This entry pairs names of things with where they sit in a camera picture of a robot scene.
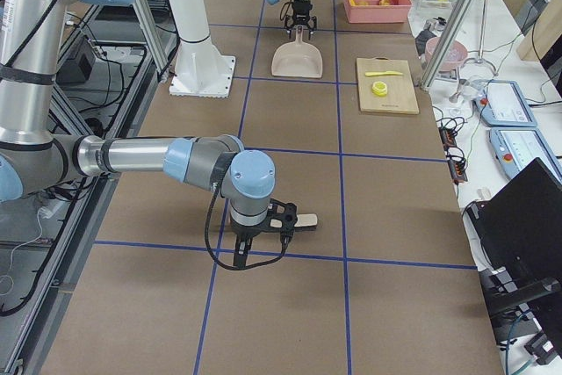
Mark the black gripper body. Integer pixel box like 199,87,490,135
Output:
230,198,298,239
291,0,313,26

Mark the white hand brush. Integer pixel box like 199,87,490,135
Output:
270,213,318,232

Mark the beige plastic dustpan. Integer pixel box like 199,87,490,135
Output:
270,25,323,79

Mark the pink plastic bin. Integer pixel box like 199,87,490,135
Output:
343,0,412,24

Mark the yellow toy knife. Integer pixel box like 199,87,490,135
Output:
364,70,404,77

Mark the yellow toy lemon slice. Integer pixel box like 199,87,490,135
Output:
371,81,388,97

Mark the wooden cutting board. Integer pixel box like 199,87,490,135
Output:
356,58,419,115

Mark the dark grey cloth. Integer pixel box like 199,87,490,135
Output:
414,29,436,56

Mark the pink bowl with ice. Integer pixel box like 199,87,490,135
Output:
424,36,468,72

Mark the upper teach pendant tablet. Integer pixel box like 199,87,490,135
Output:
473,80,537,128

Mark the teach pendant tablet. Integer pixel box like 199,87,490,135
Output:
488,127,561,181
473,80,537,128

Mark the black monitor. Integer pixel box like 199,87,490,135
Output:
468,158,561,343

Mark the lower teach pendant tablet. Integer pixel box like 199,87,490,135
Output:
488,127,561,181

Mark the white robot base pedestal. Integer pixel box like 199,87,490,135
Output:
169,0,236,98

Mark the aluminium frame post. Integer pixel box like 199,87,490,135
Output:
419,0,475,91

